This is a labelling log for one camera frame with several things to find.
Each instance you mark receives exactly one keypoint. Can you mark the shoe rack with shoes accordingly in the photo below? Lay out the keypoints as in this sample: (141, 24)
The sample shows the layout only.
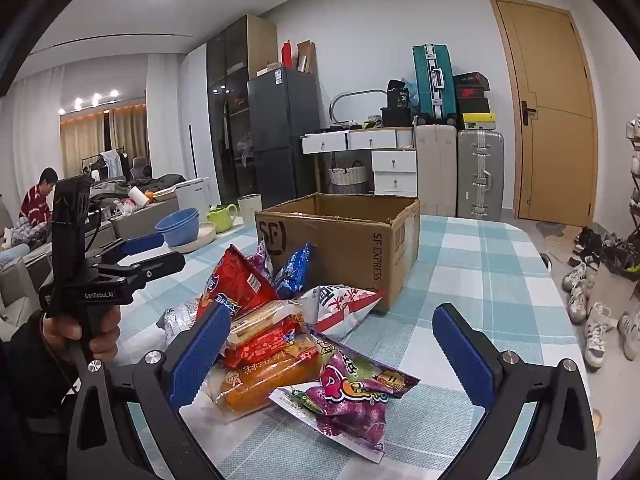
(597, 330)

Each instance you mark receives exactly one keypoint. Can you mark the blue bowl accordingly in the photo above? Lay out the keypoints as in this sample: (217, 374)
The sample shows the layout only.
(177, 219)
(179, 239)

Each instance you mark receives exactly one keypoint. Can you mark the red sausage packet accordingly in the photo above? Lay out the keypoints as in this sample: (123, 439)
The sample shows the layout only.
(265, 345)

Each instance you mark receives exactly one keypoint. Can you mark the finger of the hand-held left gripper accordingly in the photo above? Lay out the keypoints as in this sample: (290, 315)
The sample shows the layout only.
(145, 243)
(155, 266)

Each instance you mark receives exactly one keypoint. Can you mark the white appliance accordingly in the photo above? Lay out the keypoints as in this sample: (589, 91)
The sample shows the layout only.
(192, 191)

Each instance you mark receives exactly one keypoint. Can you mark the arched mirror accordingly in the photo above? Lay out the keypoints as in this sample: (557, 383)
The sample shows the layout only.
(334, 105)

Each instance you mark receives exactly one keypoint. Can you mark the silver snack packet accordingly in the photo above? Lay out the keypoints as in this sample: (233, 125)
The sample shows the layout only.
(180, 317)

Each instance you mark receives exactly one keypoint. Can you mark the flat cardboard box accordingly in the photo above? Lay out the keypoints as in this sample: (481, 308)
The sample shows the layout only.
(267, 69)

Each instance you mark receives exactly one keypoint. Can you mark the paper towel roll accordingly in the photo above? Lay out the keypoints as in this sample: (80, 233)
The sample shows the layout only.
(137, 195)

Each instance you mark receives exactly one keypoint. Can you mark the beige curtain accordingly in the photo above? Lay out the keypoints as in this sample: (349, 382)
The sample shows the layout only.
(95, 132)

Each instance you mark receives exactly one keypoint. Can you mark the grey sofa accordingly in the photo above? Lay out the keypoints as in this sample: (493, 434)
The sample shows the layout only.
(17, 280)

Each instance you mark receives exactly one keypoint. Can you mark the red noodle packet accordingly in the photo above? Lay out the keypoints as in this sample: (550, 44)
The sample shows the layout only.
(235, 275)

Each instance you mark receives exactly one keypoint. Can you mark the silver suitcase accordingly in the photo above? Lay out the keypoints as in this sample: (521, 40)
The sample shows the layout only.
(480, 175)

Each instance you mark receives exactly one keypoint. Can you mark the wooden door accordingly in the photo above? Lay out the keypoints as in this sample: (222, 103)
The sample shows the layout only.
(550, 110)

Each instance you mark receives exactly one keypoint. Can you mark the black red shoe box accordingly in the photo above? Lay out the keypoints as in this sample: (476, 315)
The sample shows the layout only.
(470, 93)

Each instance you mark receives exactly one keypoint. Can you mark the orange bread packet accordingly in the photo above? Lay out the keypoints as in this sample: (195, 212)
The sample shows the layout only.
(265, 382)

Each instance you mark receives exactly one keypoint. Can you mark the green pitcher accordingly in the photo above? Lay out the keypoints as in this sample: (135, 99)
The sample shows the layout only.
(220, 217)

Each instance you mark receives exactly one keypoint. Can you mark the black bag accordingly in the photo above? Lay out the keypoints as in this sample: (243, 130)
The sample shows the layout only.
(397, 92)

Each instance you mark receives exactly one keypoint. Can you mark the clothes rack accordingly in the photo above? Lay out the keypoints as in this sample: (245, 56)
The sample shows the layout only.
(107, 160)

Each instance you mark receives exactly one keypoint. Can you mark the beige bowl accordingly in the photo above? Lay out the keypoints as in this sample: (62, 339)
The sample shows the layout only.
(205, 240)

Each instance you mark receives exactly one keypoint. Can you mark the person's left hand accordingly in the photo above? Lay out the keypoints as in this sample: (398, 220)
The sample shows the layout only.
(107, 335)

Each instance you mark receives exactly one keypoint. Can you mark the yellow black shoe box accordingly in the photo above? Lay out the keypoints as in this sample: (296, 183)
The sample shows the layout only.
(477, 121)

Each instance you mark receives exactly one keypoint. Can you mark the blue snack packet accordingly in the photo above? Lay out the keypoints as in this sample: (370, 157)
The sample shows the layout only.
(295, 270)

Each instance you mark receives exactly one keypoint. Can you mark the yellow black object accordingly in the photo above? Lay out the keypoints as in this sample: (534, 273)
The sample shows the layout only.
(372, 124)

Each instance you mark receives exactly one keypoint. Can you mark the white red snack bag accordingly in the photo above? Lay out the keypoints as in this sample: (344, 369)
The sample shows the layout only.
(340, 307)

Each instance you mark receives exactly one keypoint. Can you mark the dark glass cabinet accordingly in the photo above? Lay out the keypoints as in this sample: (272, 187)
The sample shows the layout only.
(227, 110)

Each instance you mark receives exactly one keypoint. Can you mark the light blue plastic bag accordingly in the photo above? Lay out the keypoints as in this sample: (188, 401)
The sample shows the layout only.
(412, 90)

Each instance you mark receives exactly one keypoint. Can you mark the person's left forearm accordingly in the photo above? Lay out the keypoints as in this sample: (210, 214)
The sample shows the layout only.
(30, 390)

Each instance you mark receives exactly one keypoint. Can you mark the white drawer desk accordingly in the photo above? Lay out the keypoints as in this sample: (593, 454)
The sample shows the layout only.
(380, 140)

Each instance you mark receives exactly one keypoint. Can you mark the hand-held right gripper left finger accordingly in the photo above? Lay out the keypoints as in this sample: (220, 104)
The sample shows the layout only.
(200, 355)

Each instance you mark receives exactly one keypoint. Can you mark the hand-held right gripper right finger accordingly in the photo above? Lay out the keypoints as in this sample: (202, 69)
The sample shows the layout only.
(465, 355)

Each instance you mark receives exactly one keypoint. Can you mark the purple snack packet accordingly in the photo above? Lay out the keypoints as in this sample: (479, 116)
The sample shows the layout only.
(260, 262)

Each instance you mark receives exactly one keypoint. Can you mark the teal suitcase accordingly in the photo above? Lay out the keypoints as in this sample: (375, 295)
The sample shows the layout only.
(432, 82)

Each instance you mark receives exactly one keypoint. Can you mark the dark grey fridge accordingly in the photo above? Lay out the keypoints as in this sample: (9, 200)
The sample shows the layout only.
(282, 130)

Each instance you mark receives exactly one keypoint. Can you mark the purple sweet potato packet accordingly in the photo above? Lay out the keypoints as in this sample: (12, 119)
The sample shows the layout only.
(345, 387)

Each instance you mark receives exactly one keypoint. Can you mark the grey doormat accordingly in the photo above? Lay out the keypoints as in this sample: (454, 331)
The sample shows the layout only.
(550, 227)

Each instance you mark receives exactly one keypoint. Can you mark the woven basket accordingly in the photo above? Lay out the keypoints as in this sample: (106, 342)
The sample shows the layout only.
(347, 176)

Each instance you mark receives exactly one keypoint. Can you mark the tall cardboard box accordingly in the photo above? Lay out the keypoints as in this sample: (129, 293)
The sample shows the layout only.
(305, 57)

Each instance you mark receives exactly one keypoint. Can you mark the beige suitcase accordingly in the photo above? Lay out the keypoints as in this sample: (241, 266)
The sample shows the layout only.
(435, 170)

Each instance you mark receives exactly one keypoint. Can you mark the black storage box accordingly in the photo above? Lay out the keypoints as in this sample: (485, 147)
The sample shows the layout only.
(395, 116)

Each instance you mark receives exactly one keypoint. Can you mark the beige tumbler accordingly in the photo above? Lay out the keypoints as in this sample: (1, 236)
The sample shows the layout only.
(248, 210)

